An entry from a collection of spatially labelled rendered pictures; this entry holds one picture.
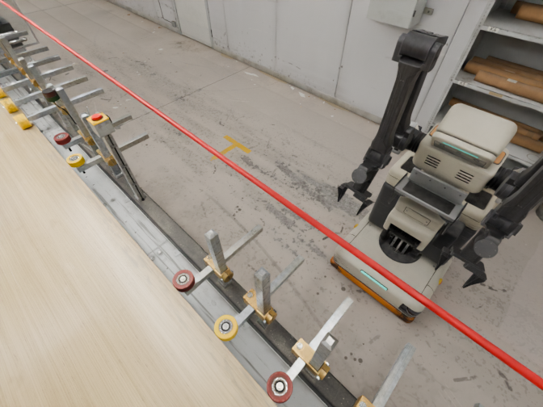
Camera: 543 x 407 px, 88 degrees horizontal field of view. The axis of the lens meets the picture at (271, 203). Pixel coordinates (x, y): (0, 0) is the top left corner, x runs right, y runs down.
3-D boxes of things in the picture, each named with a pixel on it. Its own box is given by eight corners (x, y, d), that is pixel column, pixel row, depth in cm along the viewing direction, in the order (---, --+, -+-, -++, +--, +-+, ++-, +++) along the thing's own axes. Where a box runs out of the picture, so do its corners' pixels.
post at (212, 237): (228, 283, 134) (211, 226, 97) (233, 288, 133) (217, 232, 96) (222, 289, 133) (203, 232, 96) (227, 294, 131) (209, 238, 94)
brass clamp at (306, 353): (300, 339, 104) (301, 336, 100) (330, 368, 98) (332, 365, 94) (289, 353, 101) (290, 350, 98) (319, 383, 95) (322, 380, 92)
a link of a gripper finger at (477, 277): (469, 296, 92) (490, 276, 87) (448, 283, 94) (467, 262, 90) (469, 287, 97) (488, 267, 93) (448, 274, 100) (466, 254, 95)
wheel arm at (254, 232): (258, 228, 135) (258, 223, 132) (263, 232, 134) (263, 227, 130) (183, 291, 115) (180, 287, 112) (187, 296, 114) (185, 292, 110)
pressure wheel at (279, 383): (286, 410, 89) (288, 407, 81) (263, 398, 91) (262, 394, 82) (294, 383, 94) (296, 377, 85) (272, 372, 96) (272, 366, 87)
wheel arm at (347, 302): (344, 299, 114) (347, 295, 111) (351, 305, 112) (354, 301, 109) (271, 392, 94) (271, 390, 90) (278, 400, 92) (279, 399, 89)
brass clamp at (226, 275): (215, 256, 126) (213, 250, 122) (235, 275, 120) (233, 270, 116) (204, 265, 123) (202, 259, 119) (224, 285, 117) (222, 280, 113)
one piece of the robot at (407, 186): (397, 190, 138) (414, 157, 122) (453, 221, 126) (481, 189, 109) (380, 208, 131) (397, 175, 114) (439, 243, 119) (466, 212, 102)
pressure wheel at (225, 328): (226, 352, 100) (222, 344, 91) (214, 333, 104) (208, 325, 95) (244, 336, 103) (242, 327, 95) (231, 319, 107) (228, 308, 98)
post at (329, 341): (309, 365, 111) (328, 330, 75) (317, 371, 110) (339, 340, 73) (304, 372, 110) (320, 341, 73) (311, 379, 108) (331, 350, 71)
